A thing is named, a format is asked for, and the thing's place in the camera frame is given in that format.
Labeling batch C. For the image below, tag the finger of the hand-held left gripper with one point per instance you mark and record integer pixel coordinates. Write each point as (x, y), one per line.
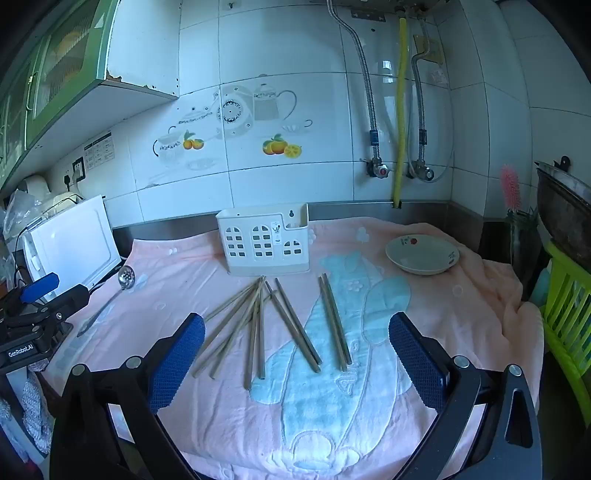
(69, 300)
(41, 286)

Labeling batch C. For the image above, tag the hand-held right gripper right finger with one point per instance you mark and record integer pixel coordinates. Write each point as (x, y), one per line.
(415, 364)

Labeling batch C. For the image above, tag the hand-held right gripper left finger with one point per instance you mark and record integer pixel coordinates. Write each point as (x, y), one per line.
(178, 364)

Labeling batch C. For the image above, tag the white plastic utensil holder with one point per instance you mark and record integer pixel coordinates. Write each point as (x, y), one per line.
(258, 270)

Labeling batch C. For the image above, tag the person's left hand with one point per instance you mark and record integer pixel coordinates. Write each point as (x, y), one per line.
(37, 410)

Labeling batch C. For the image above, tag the white plastic cutting board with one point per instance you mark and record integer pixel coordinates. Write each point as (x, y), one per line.
(69, 244)

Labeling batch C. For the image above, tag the metal slotted spoon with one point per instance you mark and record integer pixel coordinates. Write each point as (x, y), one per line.
(127, 282)

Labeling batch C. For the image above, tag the pink printed towel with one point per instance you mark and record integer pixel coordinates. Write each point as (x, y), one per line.
(461, 314)

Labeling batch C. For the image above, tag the clear plastic bag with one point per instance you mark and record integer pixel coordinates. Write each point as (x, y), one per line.
(16, 203)

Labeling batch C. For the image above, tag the white floral ceramic bowl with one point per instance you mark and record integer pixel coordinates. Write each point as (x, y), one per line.
(422, 256)

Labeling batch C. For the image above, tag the glass jar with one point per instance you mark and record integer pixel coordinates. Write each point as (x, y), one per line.
(524, 244)

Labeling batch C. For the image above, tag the metal water valve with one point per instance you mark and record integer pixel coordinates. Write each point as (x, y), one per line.
(422, 173)

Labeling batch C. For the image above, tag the pink bottle brush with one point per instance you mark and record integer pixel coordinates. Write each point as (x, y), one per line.
(510, 187)

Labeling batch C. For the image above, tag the metal wok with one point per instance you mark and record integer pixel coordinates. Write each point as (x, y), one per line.
(565, 207)

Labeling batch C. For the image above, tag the wall power outlet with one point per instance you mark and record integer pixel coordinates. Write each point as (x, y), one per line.
(79, 167)

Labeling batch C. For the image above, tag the wall label sticker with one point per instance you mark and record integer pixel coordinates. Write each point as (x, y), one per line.
(99, 150)

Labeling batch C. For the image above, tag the green wall cabinet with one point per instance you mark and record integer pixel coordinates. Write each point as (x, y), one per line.
(69, 55)

